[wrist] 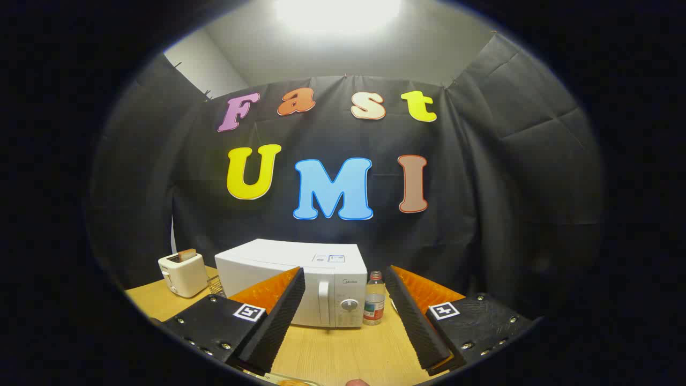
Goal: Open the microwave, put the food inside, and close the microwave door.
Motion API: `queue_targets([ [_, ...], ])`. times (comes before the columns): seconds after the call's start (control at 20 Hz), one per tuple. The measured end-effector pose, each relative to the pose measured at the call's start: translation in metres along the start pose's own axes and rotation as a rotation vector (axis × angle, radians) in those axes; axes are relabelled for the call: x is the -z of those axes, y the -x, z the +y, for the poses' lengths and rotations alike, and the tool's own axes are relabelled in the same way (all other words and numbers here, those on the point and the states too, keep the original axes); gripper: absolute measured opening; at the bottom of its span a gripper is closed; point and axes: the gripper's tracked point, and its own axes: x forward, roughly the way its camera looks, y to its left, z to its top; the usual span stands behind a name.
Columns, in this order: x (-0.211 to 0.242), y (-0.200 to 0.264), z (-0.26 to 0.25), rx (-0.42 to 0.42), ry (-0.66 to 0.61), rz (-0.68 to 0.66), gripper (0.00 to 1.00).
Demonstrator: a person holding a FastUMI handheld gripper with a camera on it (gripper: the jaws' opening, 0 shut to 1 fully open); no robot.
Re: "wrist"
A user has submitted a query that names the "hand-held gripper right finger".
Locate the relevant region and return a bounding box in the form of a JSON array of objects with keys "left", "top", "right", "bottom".
[{"left": 383, "top": 265, "right": 536, "bottom": 376}]

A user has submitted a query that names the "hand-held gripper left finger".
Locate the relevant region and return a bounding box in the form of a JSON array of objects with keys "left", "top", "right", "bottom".
[{"left": 161, "top": 266, "right": 306, "bottom": 376}]

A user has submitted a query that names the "white microwave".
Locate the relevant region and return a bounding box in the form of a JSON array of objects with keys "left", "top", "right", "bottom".
[{"left": 214, "top": 239, "right": 368, "bottom": 329}]

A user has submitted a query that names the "clear bottle with red cap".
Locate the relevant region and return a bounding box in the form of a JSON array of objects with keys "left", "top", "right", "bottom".
[{"left": 363, "top": 271, "right": 386, "bottom": 326}]

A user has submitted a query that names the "white plate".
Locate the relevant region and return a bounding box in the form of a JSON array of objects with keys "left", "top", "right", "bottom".
[{"left": 252, "top": 372, "right": 322, "bottom": 386}]

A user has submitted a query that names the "cream toaster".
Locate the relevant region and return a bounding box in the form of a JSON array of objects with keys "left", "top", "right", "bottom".
[{"left": 158, "top": 249, "right": 210, "bottom": 299}]

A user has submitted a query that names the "black backdrop cloth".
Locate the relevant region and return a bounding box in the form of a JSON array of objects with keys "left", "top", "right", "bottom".
[{"left": 88, "top": 35, "right": 606, "bottom": 322}]

